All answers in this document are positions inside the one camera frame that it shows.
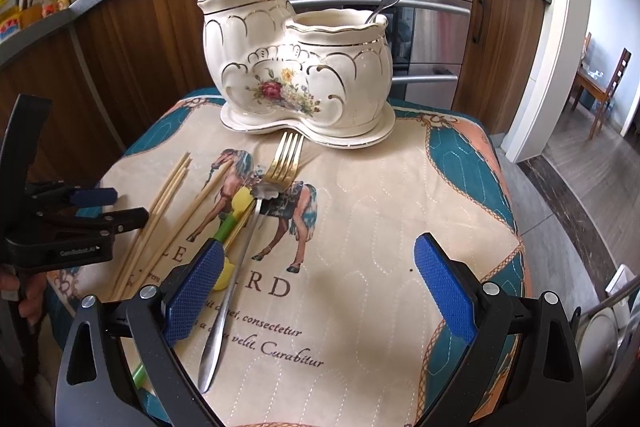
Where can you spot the cream floral ceramic utensil holder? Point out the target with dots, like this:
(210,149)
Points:
(300,72)

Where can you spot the person's left hand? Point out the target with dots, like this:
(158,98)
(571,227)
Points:
(32,297)

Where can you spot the white box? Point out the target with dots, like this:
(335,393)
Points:
(622,284)

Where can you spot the horse printed quilted mat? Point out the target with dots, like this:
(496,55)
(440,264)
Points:
(360,207)

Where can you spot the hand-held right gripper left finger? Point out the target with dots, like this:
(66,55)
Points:
(192,292)

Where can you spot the cream ceramic drip saucer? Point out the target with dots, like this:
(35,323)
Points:
(350,138)

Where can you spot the wooden dining chair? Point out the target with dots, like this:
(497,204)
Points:
(617,77)

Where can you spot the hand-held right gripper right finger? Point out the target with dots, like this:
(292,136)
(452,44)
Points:
(445,292)

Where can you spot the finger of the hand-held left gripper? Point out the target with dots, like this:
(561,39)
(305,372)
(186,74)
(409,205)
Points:
(95,196)
(125,220)

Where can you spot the wooden dining table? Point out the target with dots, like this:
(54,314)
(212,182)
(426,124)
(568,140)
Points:
(590,82)

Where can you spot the stainless steel oven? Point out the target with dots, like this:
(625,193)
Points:
(435,22)

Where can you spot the metal frame chair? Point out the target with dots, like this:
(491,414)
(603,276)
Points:
(595,357)

